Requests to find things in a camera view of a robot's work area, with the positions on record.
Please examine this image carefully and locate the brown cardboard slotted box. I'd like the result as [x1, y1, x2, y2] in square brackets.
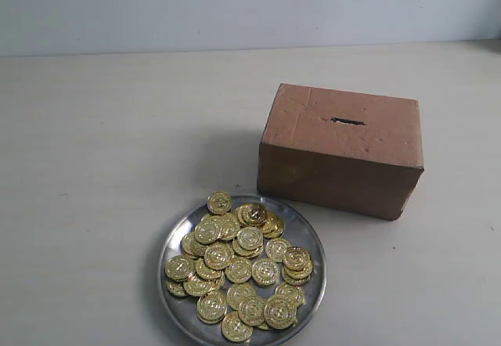
[257, 84, 424, 221]

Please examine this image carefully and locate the gold coin at plate top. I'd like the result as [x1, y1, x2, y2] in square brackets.
[207, 191, 232, 214]

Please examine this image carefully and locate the gold coin upper centre stack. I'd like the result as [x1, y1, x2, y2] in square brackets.
[239, 203, 268, 226]

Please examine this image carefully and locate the gold coin stack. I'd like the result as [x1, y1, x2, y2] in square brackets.
[282, 247, 310, 271]
[194, 218, 221, 245]
[239, 203, 268, 226]

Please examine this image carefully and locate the gold coin centre pile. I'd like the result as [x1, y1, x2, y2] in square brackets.
[236, 226, 264, 250]

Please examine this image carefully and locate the gold coin left upper stack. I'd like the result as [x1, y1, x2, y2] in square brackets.
[194, 218, 221, 245]

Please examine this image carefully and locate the gold coin right of centre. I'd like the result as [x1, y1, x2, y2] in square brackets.
[265, 237, 291, 263]

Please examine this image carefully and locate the gold coin right stack top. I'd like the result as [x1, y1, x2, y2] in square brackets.
[282, 247, 310, 271]

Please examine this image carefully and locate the gold coin middle of plate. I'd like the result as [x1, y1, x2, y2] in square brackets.
[225, 257, 252, 283]

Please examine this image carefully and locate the gold coin middle right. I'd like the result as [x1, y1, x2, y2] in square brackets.
[252, 258, 279, 286]

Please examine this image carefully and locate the gold coin far left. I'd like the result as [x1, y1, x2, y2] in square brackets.
[164, 255, 195, 282]

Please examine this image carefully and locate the gold coin bottom centre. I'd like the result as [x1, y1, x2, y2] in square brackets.
[237, 296, 266, 326]

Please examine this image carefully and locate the gold coin lower left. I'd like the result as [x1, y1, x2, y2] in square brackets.
[196, 290, 227, 323]

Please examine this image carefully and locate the gold coin lower right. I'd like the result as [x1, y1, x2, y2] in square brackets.
[264, 295, 297, 330]

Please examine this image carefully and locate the gold coin bottom edge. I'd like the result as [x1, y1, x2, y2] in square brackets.
[222, 312, 253, 342]

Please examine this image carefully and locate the round steel plate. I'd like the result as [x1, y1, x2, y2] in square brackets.
[153, 194, 326, 345]

